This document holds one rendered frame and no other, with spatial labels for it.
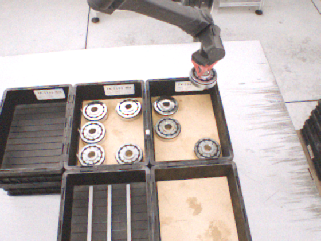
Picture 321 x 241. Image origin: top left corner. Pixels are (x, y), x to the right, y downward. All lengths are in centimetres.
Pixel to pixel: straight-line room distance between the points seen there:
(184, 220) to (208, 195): 13
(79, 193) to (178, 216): 37
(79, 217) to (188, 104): 64
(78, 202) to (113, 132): 31
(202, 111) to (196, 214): 45
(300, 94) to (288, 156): 131
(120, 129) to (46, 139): 31
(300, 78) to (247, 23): 81
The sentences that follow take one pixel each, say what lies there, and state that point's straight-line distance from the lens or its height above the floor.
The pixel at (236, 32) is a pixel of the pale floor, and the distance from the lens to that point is 309.
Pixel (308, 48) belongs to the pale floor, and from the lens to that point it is 317.
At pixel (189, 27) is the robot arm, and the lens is 96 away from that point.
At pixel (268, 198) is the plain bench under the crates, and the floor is 70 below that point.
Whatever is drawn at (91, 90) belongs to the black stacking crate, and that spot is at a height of 90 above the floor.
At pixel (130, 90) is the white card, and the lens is 133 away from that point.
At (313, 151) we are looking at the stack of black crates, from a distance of 216.
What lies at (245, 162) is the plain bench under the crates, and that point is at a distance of 138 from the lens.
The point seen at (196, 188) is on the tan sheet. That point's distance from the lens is 115.
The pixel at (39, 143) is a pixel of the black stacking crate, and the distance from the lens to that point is 132.
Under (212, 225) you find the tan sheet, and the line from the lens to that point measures 111.
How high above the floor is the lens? 189
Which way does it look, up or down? 55 degrees down
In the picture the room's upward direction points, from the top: straight up
